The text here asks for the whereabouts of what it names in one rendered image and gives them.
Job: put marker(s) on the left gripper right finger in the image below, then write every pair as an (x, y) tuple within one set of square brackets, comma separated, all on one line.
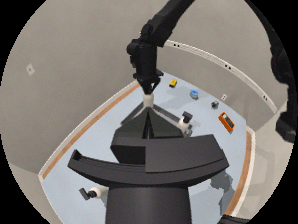
[(161, 128)]

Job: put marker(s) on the orange digital multimeter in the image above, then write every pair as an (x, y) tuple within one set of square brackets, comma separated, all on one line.
[(226, 121)]

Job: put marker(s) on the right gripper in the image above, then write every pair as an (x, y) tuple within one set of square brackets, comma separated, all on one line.
[(148, 76)]

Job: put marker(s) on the white spool with blue top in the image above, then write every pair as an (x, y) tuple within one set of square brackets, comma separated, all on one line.
[(193, 93)]

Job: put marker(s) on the yellow rectangular block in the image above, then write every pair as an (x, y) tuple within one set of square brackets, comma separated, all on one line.
[(172, 83)]

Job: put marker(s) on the white pump bottle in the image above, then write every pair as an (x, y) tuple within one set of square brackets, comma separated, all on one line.
[(95, 192), (148, 100), (184, 122)]

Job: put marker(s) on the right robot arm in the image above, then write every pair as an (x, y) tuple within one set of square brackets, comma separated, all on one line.
[(168, 17)]

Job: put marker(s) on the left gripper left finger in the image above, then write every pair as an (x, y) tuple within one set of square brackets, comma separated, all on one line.
[(135, 128)]

